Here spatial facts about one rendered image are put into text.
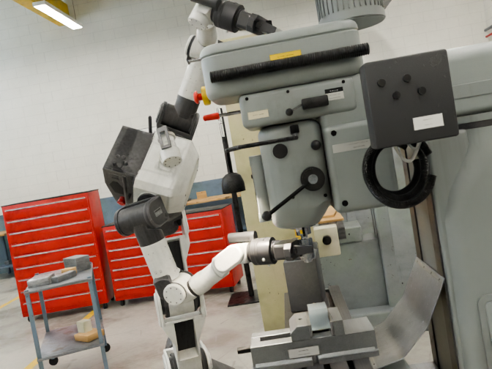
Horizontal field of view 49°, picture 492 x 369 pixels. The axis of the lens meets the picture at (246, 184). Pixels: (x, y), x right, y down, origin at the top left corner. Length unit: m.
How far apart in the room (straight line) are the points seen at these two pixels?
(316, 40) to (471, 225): 0.67
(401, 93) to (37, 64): 10.85
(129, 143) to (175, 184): 0.24
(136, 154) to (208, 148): 8.86
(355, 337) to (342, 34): 0.85
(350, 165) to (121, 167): 0.80
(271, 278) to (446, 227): 2.05
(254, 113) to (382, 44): 9.54
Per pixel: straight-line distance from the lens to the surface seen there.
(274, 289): 3.52
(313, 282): 1.99
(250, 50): 1.58
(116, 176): 1.95
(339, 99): 1.58
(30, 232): 6.97
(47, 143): 11.71
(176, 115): 2.04
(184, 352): 2.44
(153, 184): 1.88
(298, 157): 1.59
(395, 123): 1.34
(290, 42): 1.58
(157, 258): 1.84
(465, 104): 1.66
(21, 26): 12.16
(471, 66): 1.68
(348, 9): 1.65
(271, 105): 1.57
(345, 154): 1.57
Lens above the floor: 1.55
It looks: 3 degrees down
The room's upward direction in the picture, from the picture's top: 10 degrees counter-clockwise
